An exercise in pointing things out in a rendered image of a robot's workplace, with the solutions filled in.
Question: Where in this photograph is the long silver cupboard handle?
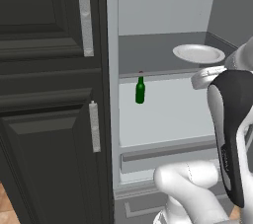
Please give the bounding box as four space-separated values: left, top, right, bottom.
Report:
75 0 95 58

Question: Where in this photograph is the green glass bottle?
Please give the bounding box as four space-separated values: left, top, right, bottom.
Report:
134 70 146 106

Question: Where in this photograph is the white round plate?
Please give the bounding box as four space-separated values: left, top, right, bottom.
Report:
172 43 226 65

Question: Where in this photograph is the grey open fridge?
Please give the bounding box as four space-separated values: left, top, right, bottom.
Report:
105 0 253 224

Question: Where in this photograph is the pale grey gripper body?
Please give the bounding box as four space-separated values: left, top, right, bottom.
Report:
190 65 228 91

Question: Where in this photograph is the grey fridge freezer drawer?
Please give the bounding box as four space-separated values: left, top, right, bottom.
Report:
113 189 239 224

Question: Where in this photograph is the tall dark cupboard door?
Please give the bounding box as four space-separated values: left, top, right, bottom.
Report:
0 0 104 71

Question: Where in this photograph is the short silver cupboard handle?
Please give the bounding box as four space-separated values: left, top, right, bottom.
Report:
88 100 102 154

